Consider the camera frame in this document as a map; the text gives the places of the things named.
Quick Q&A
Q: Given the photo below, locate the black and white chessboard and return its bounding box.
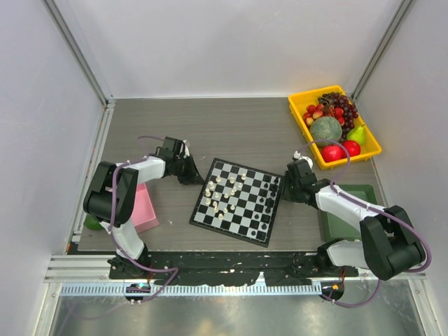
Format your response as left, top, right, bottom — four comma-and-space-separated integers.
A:
190, 157, 284, 248

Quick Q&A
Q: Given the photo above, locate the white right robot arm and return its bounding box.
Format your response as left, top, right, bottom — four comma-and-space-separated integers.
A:
282, 160, 431, 281

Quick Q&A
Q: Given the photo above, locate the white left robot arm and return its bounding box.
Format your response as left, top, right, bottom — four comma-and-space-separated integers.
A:
83, 136, 204, 279

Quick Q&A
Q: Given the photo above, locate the red apple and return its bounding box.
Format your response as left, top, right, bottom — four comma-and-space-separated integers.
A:
321, 145, 347, 162
342, 140, 361, 158

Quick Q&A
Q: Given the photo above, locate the green empty tray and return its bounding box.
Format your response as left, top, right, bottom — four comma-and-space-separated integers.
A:
316, 185, 386, 242

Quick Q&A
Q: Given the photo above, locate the green melon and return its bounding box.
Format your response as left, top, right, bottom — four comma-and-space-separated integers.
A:
309, 117, 342, 147

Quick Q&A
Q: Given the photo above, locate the pink open box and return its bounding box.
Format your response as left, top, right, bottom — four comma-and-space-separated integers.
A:
131, 183, 159, 233

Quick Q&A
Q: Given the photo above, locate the green pear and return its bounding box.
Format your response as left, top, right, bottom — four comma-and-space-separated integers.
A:
346, 125, 366, 145

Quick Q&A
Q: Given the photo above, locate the yellow fruit tray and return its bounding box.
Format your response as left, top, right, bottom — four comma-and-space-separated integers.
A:
288, 85, 382, 169

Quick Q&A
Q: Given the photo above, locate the purple grape bunch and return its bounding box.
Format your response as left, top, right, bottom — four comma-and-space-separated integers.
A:
318, 92, 359, 135

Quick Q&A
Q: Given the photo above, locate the aluminium frame rail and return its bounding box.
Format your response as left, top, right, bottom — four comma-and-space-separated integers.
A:
41, 0, 116, 116

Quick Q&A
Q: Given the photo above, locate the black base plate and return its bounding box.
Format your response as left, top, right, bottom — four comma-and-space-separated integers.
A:
108, 251, 358, 287

